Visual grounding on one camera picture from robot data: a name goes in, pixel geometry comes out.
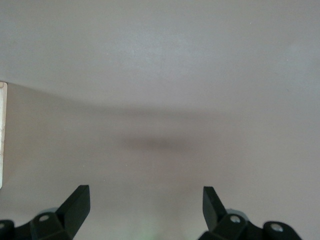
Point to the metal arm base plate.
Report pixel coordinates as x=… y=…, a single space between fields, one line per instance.
x=2 y=135

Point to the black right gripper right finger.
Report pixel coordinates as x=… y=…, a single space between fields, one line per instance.
x=215 y=212

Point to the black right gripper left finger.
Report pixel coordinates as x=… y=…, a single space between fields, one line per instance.
x=75 y=210

